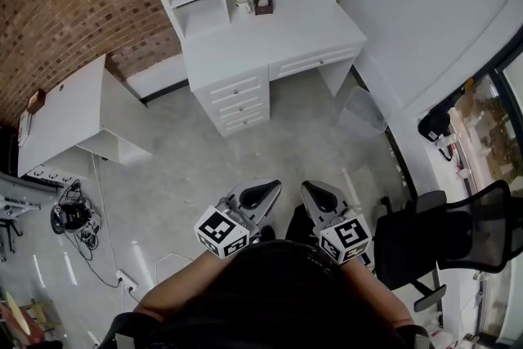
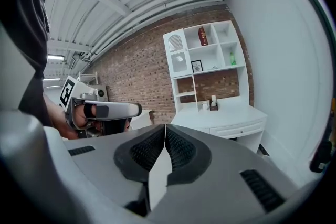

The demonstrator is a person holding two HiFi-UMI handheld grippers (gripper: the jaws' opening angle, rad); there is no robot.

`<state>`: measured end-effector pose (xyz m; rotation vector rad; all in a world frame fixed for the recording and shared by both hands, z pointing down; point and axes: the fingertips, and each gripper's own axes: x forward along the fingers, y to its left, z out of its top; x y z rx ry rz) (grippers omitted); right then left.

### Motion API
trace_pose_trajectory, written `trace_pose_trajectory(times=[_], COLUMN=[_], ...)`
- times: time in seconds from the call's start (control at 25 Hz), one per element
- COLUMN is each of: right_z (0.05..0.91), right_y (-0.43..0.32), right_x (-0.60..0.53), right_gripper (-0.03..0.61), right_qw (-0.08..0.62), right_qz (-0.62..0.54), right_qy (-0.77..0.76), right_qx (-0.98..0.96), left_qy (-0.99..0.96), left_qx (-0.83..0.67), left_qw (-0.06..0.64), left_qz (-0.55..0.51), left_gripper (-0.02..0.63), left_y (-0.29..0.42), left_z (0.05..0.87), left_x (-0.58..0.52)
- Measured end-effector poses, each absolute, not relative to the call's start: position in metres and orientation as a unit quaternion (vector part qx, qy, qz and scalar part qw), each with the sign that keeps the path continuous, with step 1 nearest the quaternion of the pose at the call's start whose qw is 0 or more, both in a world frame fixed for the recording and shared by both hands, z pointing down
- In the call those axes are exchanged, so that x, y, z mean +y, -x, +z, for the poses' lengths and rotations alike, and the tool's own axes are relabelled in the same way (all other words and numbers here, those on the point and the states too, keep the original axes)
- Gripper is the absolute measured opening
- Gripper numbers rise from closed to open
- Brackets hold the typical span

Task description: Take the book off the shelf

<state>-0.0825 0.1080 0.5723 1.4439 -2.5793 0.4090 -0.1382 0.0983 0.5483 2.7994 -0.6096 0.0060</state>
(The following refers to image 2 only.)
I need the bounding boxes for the dark red hardcover book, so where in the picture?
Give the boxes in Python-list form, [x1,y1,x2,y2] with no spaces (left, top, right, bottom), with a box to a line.
[198,26,209,47]

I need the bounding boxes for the white arched ribbed-glass cabinet door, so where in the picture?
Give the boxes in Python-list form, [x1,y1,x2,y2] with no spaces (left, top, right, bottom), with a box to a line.
[163,29,190,79]

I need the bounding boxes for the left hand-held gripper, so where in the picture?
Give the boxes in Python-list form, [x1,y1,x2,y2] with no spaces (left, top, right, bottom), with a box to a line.
[59,75,142,139]

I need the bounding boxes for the white shelf cabinet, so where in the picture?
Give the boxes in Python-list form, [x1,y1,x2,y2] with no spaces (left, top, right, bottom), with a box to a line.
[162,20,268,154]

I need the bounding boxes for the person's black shirt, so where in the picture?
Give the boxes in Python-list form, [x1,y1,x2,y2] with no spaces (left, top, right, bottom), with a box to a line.
[0,0,57,128]

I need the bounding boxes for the black framed leaf picture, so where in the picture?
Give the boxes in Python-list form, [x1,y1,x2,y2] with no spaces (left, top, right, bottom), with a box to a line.
[191,59,204,73]

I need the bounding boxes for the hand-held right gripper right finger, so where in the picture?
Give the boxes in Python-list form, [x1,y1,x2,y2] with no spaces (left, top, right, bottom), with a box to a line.
[151,124,300,224]

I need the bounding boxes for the white metal rack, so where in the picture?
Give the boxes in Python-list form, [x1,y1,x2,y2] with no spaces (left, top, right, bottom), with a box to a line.
[77,71,99,86]

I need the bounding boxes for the white side table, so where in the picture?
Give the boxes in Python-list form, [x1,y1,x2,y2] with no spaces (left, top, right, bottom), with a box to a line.
[130,109,153,131]

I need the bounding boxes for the person's left hand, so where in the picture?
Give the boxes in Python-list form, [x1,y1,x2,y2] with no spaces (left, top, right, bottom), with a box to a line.
[73,104,102,131]

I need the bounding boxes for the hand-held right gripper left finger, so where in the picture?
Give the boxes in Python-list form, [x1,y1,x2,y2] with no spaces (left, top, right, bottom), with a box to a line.
[63,124,166,221]

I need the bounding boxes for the beige appliance with round dial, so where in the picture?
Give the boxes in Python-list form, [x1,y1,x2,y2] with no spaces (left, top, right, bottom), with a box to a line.
[88,83,109,102]

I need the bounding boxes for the person's left forearm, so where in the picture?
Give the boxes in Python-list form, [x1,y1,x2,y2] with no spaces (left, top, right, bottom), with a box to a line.
[43,93,78,140]

